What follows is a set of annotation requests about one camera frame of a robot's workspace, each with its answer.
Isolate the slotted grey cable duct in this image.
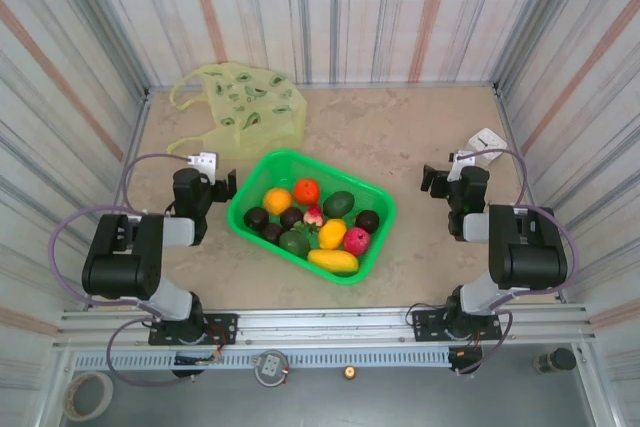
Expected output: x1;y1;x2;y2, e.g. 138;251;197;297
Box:
72;349;454;371

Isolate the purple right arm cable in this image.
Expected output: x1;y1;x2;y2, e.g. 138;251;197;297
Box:
449;148;581;377

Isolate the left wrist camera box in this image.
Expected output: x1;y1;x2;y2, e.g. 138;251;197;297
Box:
188;150;221;174

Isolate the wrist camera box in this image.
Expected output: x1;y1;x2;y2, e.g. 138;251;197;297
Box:
188;150;221;174
447;149;479;183

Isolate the long yellow fake mango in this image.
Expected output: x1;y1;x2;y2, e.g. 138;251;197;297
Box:
306;248;360;274

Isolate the green plastic mesh basket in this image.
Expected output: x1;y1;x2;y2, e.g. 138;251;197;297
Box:
226;148;397;287

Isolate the green fake avocado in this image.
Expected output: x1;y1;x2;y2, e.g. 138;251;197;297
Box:
322;190;356;219
278;230;312;259

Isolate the aluminium rail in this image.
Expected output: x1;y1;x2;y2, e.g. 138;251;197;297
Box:
52;302;599;349

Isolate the beige tape roll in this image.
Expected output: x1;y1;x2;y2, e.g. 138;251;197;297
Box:
62;371;115;422

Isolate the yellow-orange fake orange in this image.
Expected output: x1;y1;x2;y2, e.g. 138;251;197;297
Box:
262;187;294;216

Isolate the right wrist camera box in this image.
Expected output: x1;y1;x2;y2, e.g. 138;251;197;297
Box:
447;149;479;183

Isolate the white small card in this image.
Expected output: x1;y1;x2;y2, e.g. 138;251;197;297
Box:
468;127;508;167

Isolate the round grey socket device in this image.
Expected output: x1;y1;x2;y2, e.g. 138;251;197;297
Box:
253;349;291;388

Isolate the dark jar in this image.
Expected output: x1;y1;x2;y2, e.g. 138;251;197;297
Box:
532;346;577;377

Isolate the yellow avocado-print plastic bag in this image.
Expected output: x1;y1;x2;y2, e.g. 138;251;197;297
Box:
167;61;308;162

